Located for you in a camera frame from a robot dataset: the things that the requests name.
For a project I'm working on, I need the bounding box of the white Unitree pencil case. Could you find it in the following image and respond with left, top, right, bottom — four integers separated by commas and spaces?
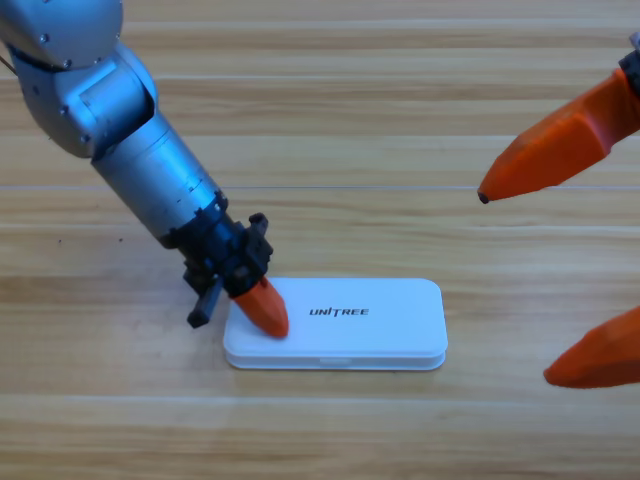
222, 277, 449, 372

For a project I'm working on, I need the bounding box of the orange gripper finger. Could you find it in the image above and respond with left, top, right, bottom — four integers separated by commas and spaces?
543, 305, 640, 390

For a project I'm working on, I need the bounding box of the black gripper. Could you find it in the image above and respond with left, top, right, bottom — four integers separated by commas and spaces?
166, 199, 291, 341
476, 32, 640, 205

